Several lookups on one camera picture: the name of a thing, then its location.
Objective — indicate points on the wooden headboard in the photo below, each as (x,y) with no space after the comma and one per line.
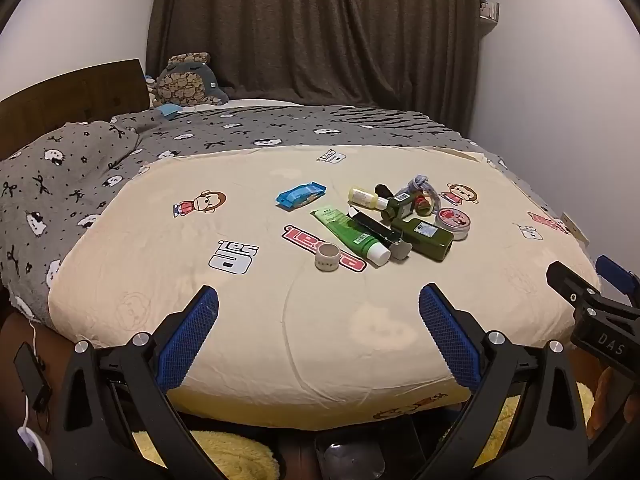
(60,95)

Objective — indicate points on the blue snack packet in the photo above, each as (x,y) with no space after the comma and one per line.
(300,195)

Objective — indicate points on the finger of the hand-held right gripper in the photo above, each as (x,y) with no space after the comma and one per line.
(617,275)
(570,282)

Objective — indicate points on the round pink tin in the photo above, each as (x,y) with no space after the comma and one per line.
(452,220)

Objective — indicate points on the wall shelf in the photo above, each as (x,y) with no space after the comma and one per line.
(489,17)

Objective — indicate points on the white pillow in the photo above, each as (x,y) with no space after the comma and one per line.
(260,103)

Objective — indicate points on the yellow fluffy blanket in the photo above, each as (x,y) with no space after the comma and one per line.
(235,455)

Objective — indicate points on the person's right hand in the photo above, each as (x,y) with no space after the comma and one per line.
(602,400)

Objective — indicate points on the white tape roll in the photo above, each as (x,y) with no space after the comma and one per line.
(327,264)

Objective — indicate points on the white charger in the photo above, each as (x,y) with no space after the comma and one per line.
(35,447)

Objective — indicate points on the small pale yellow bottle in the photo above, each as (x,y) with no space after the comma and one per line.
(362,196)

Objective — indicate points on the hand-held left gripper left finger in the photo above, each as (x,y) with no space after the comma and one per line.
(190,340)

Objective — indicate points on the grey-blue cloth band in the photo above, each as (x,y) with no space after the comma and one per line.
(417,182)

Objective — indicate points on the dark brown curtain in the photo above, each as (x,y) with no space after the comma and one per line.
(325,35)

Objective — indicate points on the small red jar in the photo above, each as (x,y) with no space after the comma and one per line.
(424,203)

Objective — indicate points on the wall socket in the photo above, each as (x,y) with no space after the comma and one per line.
(575,225)

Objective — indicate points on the grey printed blanket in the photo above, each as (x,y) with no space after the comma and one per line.
(75,170)

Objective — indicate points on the small dark green bottle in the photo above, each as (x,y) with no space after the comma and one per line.
(397,205)

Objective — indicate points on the blue cloth item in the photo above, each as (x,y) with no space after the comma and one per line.
(167,110)

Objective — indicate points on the plush toy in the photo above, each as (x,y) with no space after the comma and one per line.
(185,85)

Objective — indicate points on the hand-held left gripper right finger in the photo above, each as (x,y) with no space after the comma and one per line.
(450,340)

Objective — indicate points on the black device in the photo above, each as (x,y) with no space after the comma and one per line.
(30,375)

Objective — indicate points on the green tube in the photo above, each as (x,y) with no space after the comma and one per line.
(345,230)

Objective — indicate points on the large dark green bottle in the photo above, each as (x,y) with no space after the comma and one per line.
(425,240)

